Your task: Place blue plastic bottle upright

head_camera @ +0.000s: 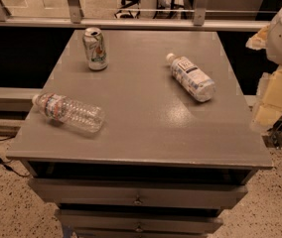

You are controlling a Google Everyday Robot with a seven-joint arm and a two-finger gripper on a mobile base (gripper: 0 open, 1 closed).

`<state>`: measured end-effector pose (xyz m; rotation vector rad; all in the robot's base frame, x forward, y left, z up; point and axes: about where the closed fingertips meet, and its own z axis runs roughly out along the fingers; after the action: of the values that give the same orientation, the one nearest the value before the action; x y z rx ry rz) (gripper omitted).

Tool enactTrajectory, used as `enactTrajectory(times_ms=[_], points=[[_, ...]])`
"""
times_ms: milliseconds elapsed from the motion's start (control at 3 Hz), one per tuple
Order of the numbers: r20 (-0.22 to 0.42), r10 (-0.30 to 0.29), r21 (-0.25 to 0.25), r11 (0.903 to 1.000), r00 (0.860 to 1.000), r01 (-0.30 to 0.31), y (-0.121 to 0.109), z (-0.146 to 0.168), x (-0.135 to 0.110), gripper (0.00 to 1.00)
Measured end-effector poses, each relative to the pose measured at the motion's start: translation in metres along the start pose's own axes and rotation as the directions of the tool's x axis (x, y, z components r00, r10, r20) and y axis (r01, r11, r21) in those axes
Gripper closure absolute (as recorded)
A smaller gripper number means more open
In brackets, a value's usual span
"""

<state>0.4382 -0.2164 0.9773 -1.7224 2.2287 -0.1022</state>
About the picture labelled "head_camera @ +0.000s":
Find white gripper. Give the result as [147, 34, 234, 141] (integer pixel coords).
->
[245, 8, 282, 130]

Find clear crushed water bottle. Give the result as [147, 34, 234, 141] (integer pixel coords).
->
[32, 92, 105, 133]

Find black chair base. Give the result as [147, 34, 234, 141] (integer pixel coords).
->
[114, 0, 184, 19]

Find upper grey drawer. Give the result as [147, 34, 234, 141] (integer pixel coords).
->
[29, 178, 247, 209]

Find grey drawer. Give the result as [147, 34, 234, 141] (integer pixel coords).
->
[29, 178, 247, 209]
[56, 210, 222, 234]

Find green white soda can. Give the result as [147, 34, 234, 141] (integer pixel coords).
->
[82, 27, 108, 70]

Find lower grey drawer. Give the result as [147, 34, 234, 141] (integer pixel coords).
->
[56, 210, 222, 234]

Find metal railing frame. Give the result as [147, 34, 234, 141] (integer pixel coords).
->
[0, 0, 282, 32]

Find black floor cable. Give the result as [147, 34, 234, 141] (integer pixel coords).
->
[0, 152, 32, 179]

